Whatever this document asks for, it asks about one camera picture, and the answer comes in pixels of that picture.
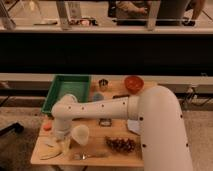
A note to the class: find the bunch of dark grapes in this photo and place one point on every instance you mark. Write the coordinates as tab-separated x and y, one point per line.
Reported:
120	145

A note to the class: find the light blue cloth piece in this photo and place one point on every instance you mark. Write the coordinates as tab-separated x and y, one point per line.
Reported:
133	126

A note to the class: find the small metal cup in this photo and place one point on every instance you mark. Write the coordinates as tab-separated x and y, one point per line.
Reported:
103	84

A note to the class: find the red bowl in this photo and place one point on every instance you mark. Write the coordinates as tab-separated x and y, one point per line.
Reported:
133	84

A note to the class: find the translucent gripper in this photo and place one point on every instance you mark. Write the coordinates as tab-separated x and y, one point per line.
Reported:
65	145

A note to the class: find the person seated in background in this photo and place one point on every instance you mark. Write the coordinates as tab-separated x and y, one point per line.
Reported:
170	12

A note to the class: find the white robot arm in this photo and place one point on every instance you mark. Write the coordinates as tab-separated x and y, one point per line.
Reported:
163	136

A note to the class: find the green plastic tray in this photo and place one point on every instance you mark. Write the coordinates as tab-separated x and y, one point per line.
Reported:
77	85

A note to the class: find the blue plastic cup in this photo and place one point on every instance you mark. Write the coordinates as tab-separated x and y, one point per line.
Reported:
97	97

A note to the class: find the white paper cup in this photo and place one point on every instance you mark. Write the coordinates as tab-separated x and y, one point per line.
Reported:
80	134

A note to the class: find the metal fork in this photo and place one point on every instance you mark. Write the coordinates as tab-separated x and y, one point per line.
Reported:
83	156

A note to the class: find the orange carrot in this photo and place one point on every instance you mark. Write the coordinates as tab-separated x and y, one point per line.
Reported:
47	126

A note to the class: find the wooden table board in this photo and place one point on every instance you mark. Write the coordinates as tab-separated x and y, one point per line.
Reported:
100	146

